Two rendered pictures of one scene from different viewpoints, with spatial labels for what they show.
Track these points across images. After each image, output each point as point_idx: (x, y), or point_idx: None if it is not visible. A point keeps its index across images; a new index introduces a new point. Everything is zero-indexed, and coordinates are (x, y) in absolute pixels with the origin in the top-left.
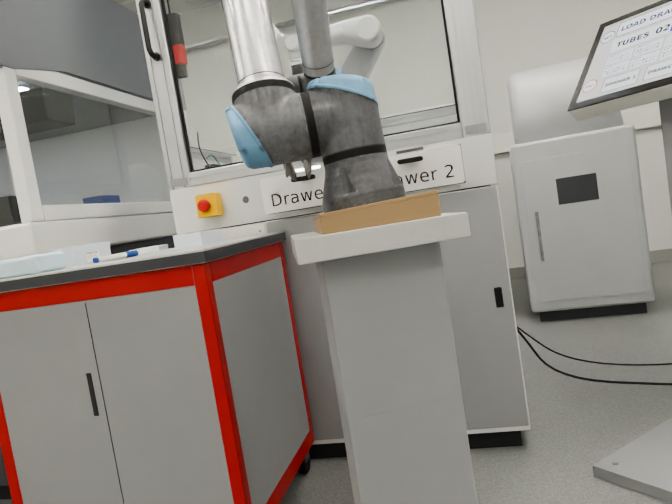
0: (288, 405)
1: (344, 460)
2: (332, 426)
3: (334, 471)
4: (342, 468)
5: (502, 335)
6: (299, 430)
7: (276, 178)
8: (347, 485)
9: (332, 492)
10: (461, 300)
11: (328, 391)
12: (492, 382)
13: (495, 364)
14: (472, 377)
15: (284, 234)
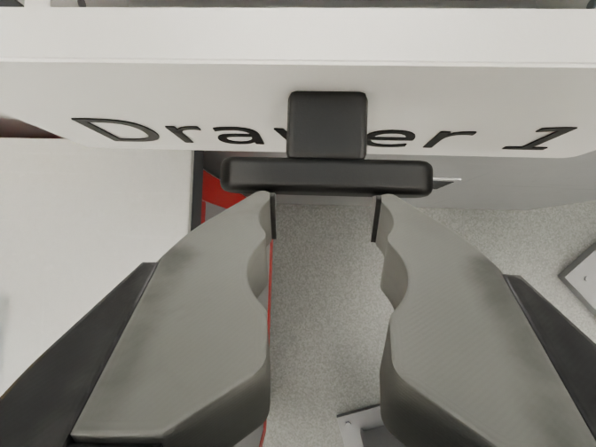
0: (260, 294)
1: (303, 204)
2: (294, 202)
3: (296, 228)
4: (304, 223)
5: (592, 197)
6: (267, 263)
7: (52, 71)
8: (316, 261)
9: (301, 272)
10: (583, 186)
11: (294, 197)
12: (521, 204)
13: (545, 201)
14: (500, 202)
15: (197, 152)
